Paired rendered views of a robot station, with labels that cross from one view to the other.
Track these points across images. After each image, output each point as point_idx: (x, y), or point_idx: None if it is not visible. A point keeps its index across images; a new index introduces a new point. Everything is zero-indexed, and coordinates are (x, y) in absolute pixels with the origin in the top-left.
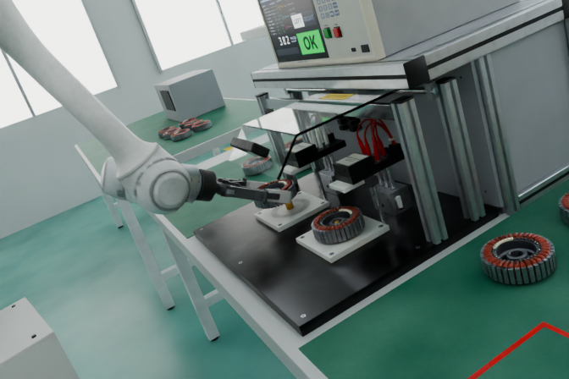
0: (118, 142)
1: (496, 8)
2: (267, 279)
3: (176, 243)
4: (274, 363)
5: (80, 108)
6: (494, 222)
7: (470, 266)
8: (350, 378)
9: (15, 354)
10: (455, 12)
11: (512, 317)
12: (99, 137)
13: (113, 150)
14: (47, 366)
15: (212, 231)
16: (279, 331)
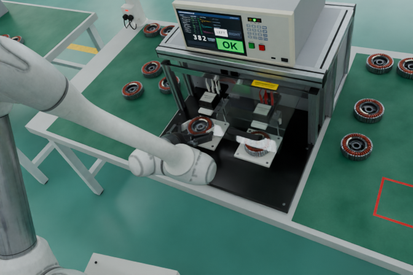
0: (177, 157)
1: (320, 12)
2: (241, 186)
3: (121, 166)
4: (154, 194)
5: (149, 146)
6: (326, 123)
7: (335, 153)
8: (328, 228)
9: None
10: (311, 24)
11: (370, 177)
12: (165, 158)
13: (174, 162)
14: None
15: None
16: (271, 213)
